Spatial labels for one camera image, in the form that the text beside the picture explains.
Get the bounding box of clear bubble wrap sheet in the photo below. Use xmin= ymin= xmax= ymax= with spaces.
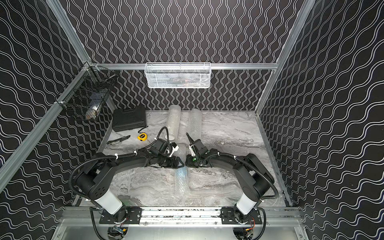
xmin=172 ymin=143 xmax=196 ymax=200

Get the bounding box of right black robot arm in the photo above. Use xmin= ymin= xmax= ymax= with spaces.
xmin=185 ymin=149 xmax=279 ymax=224

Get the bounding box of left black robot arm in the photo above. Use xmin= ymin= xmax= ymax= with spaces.
xmin=69 ymin=149 xmax=185 ymax=223

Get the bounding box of bubble wrapped white-capped roll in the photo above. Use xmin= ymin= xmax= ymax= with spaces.
xmin=166 ymin=105 xmax=181 ymax=141

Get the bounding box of bubble wrap roll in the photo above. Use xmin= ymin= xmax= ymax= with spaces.
xmin=187 ymin=109 xmax=202 ymax=140

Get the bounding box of yellow tape measure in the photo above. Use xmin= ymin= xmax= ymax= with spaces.
xmin=137 ymin=133 xmax=148 ymax=142

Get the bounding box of black utility knife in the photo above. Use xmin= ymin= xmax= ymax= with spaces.
xmin=107 ymin=135 xmax=131 ymax=145

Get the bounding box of black plastic tool case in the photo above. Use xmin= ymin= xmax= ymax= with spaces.
xmin=112 ymin=105 xmax=147 ymax=132

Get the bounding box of white mesh basket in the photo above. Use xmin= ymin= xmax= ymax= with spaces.
xmin=144 ymin=62 xmax=212 ymax=89

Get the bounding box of wrapped item in black basket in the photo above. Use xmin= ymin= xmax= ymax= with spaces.
xmin=85 ymin=93 xmax=103 ymax=120

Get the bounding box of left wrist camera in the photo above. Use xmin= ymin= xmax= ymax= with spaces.
xmin=150 ymin=139 xmax=179 ymax=157

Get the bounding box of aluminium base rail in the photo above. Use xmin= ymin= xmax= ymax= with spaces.
xmin=61 ymin=206 xmax=301 ymax=227

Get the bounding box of black wire basket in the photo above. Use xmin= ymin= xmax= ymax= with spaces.
xmin=57 ymin=65 xmax=118 ymax=121

